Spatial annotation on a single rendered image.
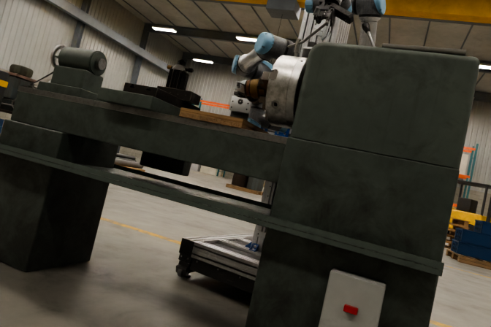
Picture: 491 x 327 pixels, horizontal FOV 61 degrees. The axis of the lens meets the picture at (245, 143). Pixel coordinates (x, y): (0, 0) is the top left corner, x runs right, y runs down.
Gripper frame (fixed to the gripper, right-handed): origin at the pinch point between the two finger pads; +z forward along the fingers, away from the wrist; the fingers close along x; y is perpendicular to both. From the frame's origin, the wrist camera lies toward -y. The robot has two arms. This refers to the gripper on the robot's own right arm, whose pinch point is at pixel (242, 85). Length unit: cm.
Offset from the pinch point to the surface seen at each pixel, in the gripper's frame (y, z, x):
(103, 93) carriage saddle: 58, 20, -18
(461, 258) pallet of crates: -186, -649, -101
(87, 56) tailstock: 89, 4, 2
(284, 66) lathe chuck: -21.0, 10.6, 7.6
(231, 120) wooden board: -4.9, 14.7, -18.7
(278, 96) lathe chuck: -21.7, 11.4, -5.3
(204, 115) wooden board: 7.5, 14.8, -18.9
